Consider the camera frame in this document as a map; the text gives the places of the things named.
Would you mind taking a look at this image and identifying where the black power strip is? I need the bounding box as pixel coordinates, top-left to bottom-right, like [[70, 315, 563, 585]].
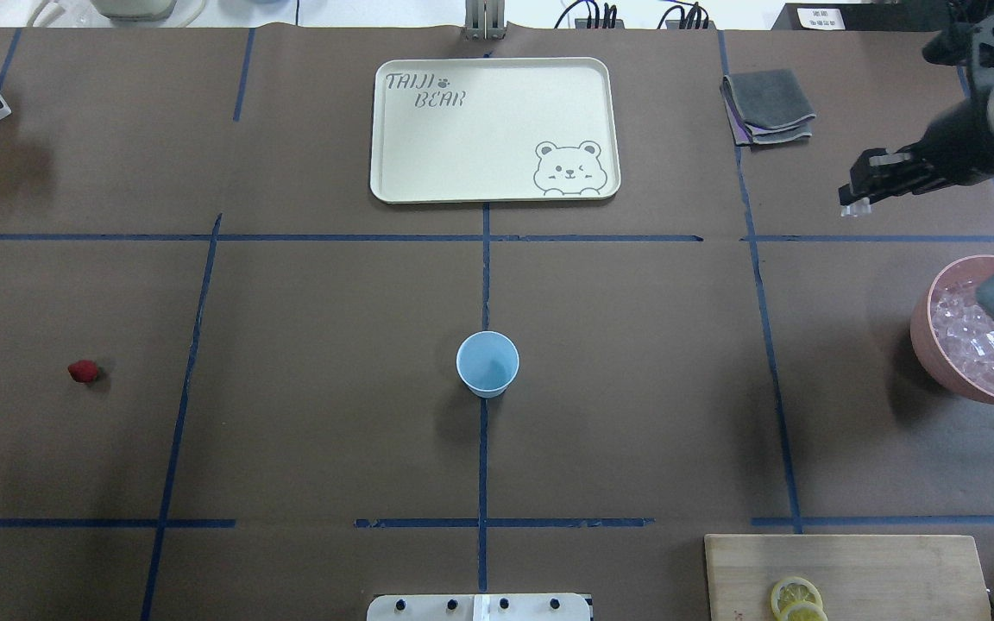
[[771, 1, 950, 32]]

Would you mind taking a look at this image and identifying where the light blue plastic cup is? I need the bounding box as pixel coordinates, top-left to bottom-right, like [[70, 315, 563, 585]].
[[455, 330, 520, 398]]

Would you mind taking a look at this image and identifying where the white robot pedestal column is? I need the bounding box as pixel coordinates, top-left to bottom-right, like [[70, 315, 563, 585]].
[[366, 593, 595, 620]]

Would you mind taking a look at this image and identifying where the pink bowl of ice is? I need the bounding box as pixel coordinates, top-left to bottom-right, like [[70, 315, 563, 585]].
[[909, 254, 994, 405]]

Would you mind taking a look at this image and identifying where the cream bear serving tray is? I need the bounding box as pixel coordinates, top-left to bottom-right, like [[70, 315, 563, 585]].
[[369, 58, 622, 204]]

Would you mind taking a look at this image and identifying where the row of lemon slices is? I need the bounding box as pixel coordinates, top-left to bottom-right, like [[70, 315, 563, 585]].
[[769, 575, 828, 620]]

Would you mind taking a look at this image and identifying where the red strawberry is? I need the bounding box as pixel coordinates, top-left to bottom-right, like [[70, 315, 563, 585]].
[[67, 359, 102, 385]]

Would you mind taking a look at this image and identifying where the aluminium frame post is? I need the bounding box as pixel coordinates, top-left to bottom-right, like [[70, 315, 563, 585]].
[[464, 0, 507, 41]]

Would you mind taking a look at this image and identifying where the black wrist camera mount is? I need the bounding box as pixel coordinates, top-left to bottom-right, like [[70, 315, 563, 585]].
[[922, 1, 994, 81]]

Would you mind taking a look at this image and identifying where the folded grey cloth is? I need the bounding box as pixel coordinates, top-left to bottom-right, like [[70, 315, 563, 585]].
[[720, 68, 816, 147]]

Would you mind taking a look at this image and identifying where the wooden cutting board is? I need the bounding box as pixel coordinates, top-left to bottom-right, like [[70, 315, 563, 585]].
[[703, 534, 991, 620]]

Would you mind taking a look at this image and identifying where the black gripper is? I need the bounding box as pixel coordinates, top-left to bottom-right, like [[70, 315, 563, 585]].
[[839, 99, 994, 216]]

